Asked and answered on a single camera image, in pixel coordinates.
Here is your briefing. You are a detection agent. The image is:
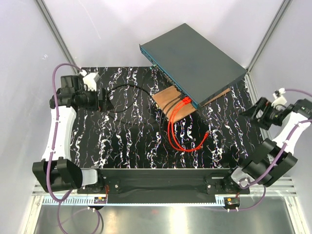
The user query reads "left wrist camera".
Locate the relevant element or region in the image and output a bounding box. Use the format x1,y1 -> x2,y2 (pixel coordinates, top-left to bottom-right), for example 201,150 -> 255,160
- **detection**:
79,70 -> 100,91

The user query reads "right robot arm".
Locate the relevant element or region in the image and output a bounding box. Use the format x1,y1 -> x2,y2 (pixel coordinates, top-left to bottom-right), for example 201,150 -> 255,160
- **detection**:
221,97 -> 312,193

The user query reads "wooden board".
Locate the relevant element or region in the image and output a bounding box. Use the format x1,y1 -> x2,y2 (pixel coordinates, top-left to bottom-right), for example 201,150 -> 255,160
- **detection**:
151,85 -> 231,124

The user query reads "red ethernet cable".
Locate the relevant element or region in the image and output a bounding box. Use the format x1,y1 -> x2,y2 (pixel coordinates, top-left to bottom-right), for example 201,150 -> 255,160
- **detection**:
170,98 -> 210,151
167,97 -> 204,153

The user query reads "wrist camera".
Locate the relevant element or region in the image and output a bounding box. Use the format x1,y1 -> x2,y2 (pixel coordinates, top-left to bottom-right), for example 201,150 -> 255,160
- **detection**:
272,88 -> 287,110
79,70 -> 100,91

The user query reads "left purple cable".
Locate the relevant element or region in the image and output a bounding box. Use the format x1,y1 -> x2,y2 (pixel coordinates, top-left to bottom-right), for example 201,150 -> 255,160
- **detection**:
46,63 -> 102,234

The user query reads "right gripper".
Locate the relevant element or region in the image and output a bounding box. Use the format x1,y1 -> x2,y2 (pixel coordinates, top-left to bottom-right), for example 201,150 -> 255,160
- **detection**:
238,97 -> 282,131

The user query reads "grey network switch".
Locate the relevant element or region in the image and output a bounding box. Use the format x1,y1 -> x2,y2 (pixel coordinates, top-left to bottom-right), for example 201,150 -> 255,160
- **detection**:
140,23 -> 247,109

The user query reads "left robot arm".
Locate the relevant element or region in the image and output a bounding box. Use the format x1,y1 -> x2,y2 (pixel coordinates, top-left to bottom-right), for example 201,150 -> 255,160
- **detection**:
32,73 -> 113,193

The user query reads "aluminium frame rail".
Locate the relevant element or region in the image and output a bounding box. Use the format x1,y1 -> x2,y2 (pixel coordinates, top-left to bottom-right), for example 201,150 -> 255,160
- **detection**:
31,177 -> 298,208

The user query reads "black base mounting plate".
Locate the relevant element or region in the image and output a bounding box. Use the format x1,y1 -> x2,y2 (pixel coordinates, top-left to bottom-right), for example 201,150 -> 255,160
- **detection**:
47,168 -> 264,204

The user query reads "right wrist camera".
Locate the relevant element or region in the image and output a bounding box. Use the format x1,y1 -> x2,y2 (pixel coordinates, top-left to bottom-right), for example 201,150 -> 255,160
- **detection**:
272,88 -> 287,110

